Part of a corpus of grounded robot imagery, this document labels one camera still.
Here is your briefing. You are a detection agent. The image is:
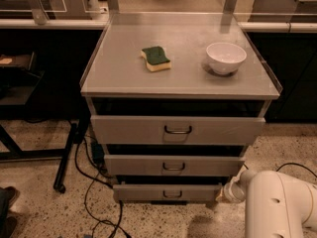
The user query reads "grey bottom drawer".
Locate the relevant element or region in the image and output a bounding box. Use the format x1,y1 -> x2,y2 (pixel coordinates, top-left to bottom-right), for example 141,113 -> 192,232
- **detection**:
113,184 -> 221,201

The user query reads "grey drawer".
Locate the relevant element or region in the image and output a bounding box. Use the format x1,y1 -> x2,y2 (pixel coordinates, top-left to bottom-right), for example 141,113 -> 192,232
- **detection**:
91,115 -> 264,146
105,155 -> 245,177
113,184 -> 221,201

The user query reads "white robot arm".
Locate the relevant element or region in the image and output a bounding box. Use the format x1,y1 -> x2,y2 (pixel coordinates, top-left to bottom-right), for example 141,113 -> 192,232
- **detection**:
216,170 -> 317,238

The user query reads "grey middle drawer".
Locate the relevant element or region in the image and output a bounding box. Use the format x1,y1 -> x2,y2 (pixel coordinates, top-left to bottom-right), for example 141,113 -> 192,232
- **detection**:
105,155 -> 245,177

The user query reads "grey top drawer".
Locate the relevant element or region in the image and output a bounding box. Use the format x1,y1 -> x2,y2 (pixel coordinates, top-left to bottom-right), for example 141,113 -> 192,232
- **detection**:
91,115 -> 264,146

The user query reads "grey metal drawer cabinet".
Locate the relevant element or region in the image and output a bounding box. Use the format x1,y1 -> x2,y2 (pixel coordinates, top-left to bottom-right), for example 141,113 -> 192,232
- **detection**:
79,0 -> 283,206

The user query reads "black power adapter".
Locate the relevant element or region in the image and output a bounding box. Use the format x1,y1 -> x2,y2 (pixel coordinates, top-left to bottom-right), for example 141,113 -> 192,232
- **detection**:
91,142 -> 104,165

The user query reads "white ceramic bowl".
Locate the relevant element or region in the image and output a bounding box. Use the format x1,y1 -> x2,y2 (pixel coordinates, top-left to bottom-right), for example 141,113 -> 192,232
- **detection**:
206,43 -> 247,75

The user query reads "green and yellow sponge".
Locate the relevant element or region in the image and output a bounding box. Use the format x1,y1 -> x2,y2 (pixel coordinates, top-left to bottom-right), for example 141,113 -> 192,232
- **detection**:
141,46 -> 171,72

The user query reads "black floor cable right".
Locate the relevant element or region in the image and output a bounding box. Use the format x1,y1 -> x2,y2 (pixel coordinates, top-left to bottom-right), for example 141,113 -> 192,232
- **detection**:
243,162 -> 317,179

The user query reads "black floor cable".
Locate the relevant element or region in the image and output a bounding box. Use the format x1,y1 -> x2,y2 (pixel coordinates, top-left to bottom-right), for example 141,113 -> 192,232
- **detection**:
73,134 -> 133,238
243,162 -> 317,179

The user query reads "black floor cable left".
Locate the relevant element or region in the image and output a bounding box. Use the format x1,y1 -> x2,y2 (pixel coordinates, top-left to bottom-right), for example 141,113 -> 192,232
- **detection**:
73,134 -> 133,238

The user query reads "white horizontal rail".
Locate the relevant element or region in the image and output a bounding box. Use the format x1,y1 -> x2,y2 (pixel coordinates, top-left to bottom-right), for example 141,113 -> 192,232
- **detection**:
0,19 -> 317,34

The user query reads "black metal table frame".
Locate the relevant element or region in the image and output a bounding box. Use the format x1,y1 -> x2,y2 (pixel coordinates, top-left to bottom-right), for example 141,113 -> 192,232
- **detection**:
0,53 -> 76,193

